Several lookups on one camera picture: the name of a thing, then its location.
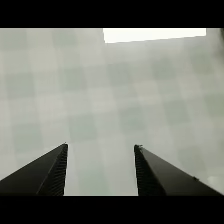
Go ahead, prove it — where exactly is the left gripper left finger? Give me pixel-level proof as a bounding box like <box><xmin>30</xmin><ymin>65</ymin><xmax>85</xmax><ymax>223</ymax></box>
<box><xmin>0</xmin><ymin>142</ymin><xmax>69</xmax><ymax>197</ymax></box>

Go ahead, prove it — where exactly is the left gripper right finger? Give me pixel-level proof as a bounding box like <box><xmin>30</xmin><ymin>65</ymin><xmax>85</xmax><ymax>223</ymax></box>
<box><xmin>133</xmin><ymin>144</ymin><xmax>224</xmax><ymax>197</ymax></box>

